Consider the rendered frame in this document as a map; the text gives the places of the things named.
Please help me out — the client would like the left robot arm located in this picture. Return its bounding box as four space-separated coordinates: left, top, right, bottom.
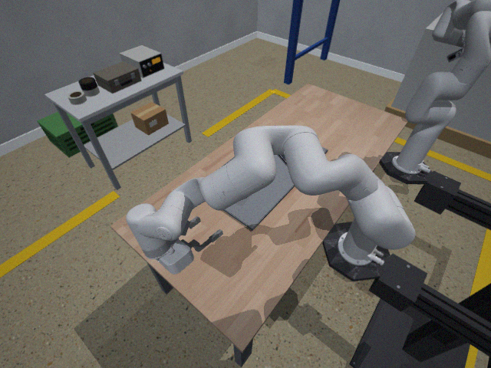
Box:
126 125 415 265

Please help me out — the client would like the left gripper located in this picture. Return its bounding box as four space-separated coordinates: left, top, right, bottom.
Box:
149 216 223 274

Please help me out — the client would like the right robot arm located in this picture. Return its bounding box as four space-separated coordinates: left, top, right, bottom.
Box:
392 0 491 174

